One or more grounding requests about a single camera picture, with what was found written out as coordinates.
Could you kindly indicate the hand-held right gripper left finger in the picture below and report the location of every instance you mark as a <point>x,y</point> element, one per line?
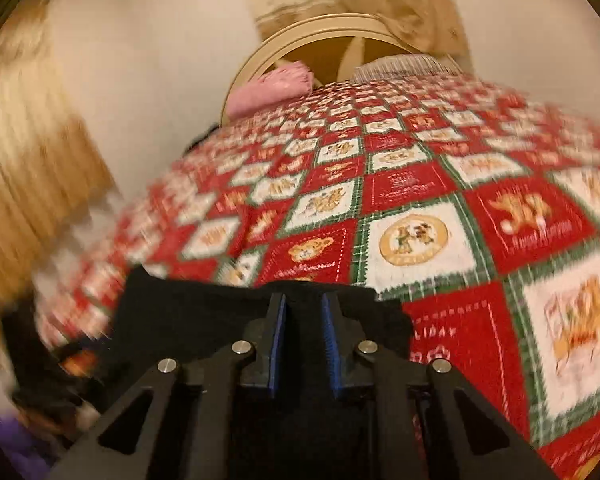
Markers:
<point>276,345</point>

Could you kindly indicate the black pants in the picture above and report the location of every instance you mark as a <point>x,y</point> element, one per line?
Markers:
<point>190,310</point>

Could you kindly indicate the beige wooden bed headboard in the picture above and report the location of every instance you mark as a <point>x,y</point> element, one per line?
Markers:
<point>245,70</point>

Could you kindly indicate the pink pillow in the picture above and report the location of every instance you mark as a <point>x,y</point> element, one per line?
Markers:
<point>270,87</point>

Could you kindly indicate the purple cloth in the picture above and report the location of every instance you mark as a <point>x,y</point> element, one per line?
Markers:
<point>10,452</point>

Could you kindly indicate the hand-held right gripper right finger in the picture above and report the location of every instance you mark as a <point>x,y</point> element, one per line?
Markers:
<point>331,345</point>

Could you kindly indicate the red patchwork printed blanket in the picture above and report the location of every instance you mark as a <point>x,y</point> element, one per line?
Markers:
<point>480,210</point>

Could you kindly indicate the striped pillow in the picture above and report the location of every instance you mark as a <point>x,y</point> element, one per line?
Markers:
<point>405,67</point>

